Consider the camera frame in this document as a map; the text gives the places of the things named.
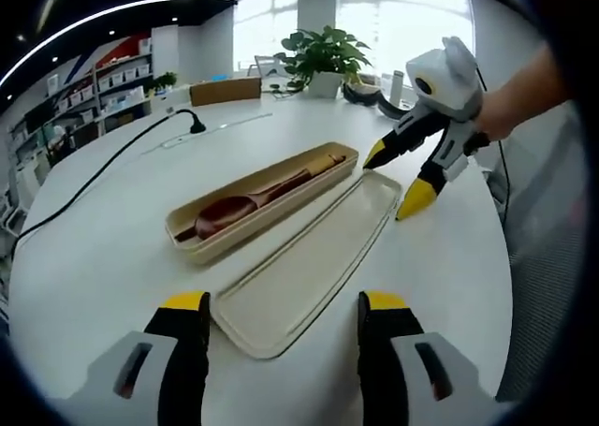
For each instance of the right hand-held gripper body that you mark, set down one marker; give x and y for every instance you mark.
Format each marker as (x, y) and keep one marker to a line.
(449, 84)

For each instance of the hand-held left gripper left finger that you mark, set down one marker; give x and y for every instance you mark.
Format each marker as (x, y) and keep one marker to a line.
(185, 351)

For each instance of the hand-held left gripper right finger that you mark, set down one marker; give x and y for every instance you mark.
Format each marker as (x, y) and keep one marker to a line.
(384, 351)

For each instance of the beige cutlery case base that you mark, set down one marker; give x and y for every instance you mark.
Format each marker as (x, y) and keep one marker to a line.
(206, 250)

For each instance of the beige cutlery case lid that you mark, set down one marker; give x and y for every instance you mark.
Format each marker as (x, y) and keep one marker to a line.
(299, 281)

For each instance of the brown wooden spoon utensil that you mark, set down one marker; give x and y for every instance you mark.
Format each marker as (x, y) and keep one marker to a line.
(224, 215)

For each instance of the person's right hand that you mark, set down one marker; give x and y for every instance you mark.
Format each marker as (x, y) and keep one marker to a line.
(498, 114)

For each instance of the black headset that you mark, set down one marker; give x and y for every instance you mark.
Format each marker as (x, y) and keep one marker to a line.
(374, 99)

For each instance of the white tall carton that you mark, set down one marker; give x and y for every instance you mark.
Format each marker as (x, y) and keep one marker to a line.
(398, 86)

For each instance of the large potted green plant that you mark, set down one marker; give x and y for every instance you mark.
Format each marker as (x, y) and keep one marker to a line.
(323, 56)

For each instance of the brown cardboard box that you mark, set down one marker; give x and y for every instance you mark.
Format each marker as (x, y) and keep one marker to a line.
(224, 91)

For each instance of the small potted plant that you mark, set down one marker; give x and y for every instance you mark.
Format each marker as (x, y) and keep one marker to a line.
(164, 82)

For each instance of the storage shelving unit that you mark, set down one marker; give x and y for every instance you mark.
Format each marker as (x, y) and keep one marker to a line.
(107, 84)

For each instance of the curved ceiling light strip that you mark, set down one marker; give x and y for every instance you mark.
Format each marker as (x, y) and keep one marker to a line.
(93, 21)

